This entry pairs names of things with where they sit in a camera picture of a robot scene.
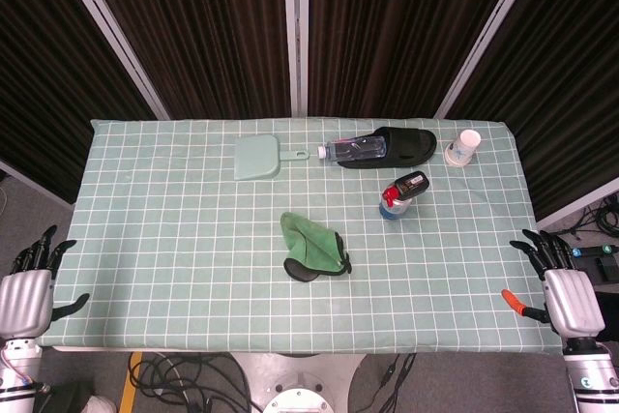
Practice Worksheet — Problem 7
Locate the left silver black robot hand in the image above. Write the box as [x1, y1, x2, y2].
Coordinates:
[0, 224, 92, 339]

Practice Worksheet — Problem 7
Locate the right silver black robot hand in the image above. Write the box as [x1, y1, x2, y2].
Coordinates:
[501, 228, 606, 338]

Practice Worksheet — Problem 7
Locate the green cloth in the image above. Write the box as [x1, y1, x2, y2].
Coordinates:
[280, 211, 353, 283]

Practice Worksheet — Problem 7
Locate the silver white robot base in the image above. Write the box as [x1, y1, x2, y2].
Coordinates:
[231, 352, 368, 413]

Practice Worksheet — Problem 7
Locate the black foot pedal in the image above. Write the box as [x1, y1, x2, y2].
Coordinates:
[593, 257, 619, 283]

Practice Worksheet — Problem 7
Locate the yellow floor tape strip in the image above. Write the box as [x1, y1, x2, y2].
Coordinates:
[118, 352, 144, 413]

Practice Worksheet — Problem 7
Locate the green checkered tablecloth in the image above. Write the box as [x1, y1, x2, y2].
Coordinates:
[36, 116, 565, 356]

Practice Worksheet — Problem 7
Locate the white paper cup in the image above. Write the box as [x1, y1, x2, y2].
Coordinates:
[444, 128, 482, 168]

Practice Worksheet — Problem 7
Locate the spray bottle red black head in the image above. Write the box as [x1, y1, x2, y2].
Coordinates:
[378, 170, 431, 221]

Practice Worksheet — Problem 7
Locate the dark brown pleated curtain panel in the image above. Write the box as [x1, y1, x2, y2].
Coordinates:
[0, 0, 159, 205]
[447, 0, 619, 221]
[75, 0, 293, 120]
[307, 0, 527, 119]

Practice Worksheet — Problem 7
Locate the black slide slipper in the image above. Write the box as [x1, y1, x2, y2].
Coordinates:
[336, 126, 438, 170]

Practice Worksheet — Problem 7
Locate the clear plastic water bottle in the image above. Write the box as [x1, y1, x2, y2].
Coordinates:
[316, 135, 388, 162]

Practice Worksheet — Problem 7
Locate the light green plastic dustpan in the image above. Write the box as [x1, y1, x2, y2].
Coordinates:
[234, 134, 310, 182]

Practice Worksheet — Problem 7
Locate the black cable tangle by partition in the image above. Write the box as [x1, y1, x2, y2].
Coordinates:
[560, 194, 619, 241]

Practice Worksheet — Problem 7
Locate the white partition base rail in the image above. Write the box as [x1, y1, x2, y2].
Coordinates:
[535, 185, 619, 231]
[0, 160, 76, 209]

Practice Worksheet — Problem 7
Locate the black floor cable bundle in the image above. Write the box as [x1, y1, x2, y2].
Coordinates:
[128, 351, 252, 413]

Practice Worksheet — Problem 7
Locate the thin black hanging cable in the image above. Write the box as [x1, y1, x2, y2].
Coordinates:
[375, 353, 417, 413]

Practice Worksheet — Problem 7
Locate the white partition frame post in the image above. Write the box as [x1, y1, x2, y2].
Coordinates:
[433, 0, 549, 120]
[49, 0, 171, 120]
[281, 0, 310, 118]

